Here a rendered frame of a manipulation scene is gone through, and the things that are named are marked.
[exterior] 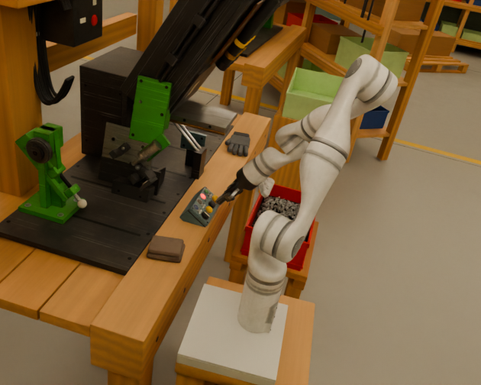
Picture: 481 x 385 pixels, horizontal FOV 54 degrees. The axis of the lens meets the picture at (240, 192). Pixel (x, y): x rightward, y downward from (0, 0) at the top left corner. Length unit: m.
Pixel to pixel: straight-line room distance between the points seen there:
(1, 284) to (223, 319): 0.57
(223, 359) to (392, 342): 1.60
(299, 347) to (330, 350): 1.20
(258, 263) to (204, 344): 0.25
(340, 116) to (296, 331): 0.59
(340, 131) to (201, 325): 0.58
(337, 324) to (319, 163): 1.67
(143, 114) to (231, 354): 0.82
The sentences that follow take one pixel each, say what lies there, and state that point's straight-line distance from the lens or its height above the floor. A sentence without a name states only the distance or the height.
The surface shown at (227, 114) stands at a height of 1.13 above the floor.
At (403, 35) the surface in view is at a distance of 7.96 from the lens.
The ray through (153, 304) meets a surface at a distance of 1.25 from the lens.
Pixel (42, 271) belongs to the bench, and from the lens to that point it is 1.38.
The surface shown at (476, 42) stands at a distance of 9.93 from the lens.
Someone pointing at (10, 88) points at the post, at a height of 1.25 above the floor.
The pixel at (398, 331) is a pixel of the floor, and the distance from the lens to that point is 2.74.
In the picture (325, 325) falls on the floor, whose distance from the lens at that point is 2.59.
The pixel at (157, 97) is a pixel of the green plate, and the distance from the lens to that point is 1.56.
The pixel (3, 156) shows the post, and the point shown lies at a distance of 1.63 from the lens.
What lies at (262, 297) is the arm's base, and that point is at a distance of 1.14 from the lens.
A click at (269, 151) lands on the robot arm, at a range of 1.37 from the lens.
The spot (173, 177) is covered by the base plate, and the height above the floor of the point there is 0.90.
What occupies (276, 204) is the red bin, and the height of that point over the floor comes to 0.87.
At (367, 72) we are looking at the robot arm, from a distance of 1.12.
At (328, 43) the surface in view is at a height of 0.83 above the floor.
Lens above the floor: 1.80
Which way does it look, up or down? 32 degrees down
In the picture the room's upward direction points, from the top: 11 degrees clockwise
